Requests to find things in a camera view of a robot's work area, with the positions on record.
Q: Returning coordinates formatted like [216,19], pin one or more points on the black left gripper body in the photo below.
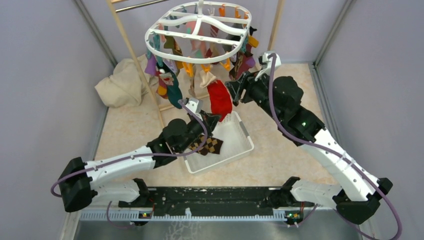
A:
[196,127]

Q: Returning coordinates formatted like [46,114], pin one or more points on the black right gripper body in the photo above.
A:
[256,91]

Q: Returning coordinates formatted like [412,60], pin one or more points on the red sock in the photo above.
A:
[220,100]

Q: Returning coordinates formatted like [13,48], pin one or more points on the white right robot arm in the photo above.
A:
[356,195]

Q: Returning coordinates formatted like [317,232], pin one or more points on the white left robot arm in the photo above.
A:
[84,184]

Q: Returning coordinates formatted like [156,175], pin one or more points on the white oval clip hanger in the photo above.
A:
[217,31]

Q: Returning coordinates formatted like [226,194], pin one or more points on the dark teal sock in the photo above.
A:
[168,85]

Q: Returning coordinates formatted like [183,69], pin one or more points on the brown beige argyle sock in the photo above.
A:
[191,89]

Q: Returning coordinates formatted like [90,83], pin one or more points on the maroon purple sock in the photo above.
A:
[244,61]

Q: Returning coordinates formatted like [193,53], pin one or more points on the white plastic basket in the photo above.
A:
[237,144]

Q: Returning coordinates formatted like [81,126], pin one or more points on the beige crumpled cloth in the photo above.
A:
[123,88]

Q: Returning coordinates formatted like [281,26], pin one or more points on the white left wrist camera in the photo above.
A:
[194,105]

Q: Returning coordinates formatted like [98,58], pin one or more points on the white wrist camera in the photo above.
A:
[194,105]
[269,61]

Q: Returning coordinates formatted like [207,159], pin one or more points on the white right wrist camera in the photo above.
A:
[269,61]

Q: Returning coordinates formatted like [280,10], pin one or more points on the wooden drying rack frame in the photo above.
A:
[130,49]

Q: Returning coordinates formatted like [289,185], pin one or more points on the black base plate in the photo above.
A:
[215,201]

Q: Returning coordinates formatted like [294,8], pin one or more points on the aluminium front rail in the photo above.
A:
[76,200]

